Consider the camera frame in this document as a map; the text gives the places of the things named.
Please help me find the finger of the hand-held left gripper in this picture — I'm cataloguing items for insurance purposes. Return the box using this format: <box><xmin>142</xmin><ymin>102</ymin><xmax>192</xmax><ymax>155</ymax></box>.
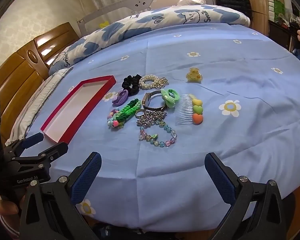
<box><xmin>4</xmin><ymin>132</ymin><xmax>44</xmax><ymax>156</ymax></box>
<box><xmin>11</xmin><ymin>142</ymin><xmax>69</xmax><ymax>167</ymax></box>

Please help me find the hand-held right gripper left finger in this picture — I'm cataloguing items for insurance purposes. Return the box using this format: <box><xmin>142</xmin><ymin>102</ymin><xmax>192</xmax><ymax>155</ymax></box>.
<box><xmin>19</xmin><ymin>151</ymin><xmax>102</xmax><ymax>240</ymax></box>

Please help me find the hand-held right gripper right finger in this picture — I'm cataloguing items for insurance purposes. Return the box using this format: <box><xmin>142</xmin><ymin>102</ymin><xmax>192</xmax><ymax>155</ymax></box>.
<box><xmin>204</xmin><ymin>152</ymin><xmax>291</xmax><ymax>240</ymax></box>

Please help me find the red shallow box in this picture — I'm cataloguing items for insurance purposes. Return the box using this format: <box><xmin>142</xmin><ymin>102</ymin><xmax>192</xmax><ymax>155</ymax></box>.
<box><xmin>40</xmin><ymin>75</ymin><xmax>116</xmax><ymax>144</ymax></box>

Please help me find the pastel flower bead bracelet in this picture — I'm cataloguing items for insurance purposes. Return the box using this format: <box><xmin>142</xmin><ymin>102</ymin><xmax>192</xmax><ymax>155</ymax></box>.
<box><xmin>107</xmin><ymin>108</ymin><xmax>127</xmax><ymax>129</ymax></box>

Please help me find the clear comb with hearts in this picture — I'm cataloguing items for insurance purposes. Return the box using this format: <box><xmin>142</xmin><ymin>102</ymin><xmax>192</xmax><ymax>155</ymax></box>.
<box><xmin>175</xmin><ymin>93</ymin><xmax>204</xmax><ymax>126</ymax></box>

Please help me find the green braided bracelet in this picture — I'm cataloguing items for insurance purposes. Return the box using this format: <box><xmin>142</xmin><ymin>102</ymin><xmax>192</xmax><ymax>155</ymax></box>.
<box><xmin>116</xmin><ymin>98</ymin><xmax>142</xmax><ymax>128</ymax></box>

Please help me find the purple hair tie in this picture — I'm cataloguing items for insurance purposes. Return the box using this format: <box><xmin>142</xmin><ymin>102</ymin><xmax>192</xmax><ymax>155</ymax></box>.
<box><xmin>112</xmin><ymin>89</ymin><xmax>129</xmax><ymax>106</ymax></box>

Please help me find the light green hair tie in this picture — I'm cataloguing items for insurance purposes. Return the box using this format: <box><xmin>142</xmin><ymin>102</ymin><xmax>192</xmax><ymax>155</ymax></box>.
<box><xmin>160</xmin><ymin>88</ymin><xmax>181</xmax><ymax>109</ymax></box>

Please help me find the black scrunchie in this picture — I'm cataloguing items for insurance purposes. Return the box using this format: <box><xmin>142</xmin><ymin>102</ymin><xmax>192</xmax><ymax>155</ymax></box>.
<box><xmin>122</xmin><ymin>74</ymin><xmax>142</xmax><ymax>96</ymax></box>

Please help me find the yellow bear hair claw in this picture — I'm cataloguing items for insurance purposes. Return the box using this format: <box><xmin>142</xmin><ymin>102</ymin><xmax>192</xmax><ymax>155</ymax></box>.
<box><xmin>185</xmin><ymin>67</ymin><xmax>203</xmax><ymax>83</ymax></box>

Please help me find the person's left hand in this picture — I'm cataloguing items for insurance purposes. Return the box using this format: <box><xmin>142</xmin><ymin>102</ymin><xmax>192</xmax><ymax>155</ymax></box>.
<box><xmin>0</xmin><ymin>194</ymin><xmax>28</xmax><ymax>216</ymax></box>

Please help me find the blue floral bedsheet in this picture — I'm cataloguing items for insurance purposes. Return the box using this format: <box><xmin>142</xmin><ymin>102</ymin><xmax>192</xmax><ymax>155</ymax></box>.
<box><xmin>5</xmin><ymin>22</ymin><xmax>300</xmax><ymax>233</ymax></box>

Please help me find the striped pillow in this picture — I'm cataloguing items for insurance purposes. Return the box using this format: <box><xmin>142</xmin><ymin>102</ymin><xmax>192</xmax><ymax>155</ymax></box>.
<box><xmin>5</xmin><ymin>67</ymin><xmax>74</xmax><ymax>146</ymax></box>

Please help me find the wooden headboard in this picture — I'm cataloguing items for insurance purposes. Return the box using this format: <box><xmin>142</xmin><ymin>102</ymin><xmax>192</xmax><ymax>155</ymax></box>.
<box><xmin>0</xmin><ymin>22</ymin><xmax>79</xmax><ymax>140</ymax></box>

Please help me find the dark band wristwatch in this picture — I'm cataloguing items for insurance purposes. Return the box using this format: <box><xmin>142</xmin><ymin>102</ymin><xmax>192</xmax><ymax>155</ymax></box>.
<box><xmin>142</xmin><ymin>91</ymin><xmax>167</xmax><ymax>111</ymax></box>

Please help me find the blue and white quilt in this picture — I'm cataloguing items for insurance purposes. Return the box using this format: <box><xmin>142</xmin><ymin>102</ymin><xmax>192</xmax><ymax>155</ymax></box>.
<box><xmin>48</xmin><ymin>4</ymin><xmax>252</xmax><ymax>77</ymax></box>

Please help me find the dark cluttered shelf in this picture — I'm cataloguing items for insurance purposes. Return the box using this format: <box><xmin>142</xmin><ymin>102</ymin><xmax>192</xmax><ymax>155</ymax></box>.
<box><xmin>267</xmin><ymin>0</ymin><xmax>300</xmax><ymax>55</ymax></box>

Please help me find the wooden wardrobe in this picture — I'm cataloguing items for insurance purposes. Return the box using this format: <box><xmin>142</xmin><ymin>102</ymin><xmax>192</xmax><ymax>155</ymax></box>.
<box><xmin>236</xmin><ymin>0</ymin><xmax>269</xmax><ymax>37</ymax></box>

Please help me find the black puffer jacket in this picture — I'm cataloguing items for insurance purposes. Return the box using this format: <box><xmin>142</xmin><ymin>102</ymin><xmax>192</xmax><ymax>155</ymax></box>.
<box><xmin>216</xmin><ymin>0</ymin><xmax>252</xmax><ymax>26</ymax></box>

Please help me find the white blanket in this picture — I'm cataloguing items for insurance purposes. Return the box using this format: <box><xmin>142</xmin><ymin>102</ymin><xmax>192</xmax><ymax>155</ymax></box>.
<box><xmin>177</xmin><ymin>0</ymin><xmax>206</xmax><ymax>6</ymax></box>

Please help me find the glass bead bracelet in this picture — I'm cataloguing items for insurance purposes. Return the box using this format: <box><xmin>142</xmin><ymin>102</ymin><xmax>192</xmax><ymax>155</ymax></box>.
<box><xmin>139</xmin><ymin>121</ymin><xmax>178</xmax><ymax>148</ymax></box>

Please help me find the pearl bracelet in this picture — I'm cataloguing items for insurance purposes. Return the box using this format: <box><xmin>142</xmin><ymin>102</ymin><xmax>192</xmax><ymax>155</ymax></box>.
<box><xmin>139</xmin><ymin>75</ymin><xmax>169</xmax><ymax>91</ymax></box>

